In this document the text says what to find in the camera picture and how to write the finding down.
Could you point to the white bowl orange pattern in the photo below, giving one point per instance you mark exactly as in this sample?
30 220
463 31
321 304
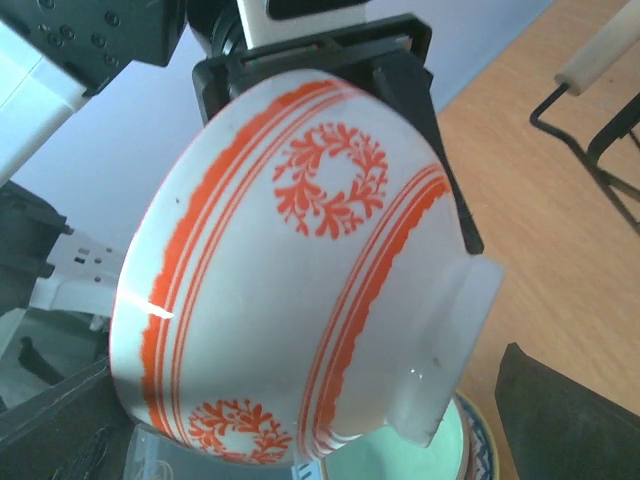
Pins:
299 279

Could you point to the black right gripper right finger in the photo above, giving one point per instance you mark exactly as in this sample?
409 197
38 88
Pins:
557 428

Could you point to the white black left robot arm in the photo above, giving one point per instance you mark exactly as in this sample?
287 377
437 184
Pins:
56 55

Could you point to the mint green bowl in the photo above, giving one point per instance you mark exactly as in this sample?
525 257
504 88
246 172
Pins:
384 455

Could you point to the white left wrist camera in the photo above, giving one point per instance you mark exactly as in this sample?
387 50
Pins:
261 28

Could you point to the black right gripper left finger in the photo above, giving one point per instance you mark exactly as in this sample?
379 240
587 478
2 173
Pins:
76 429

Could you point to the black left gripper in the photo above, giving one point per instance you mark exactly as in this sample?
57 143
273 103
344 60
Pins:
384 58

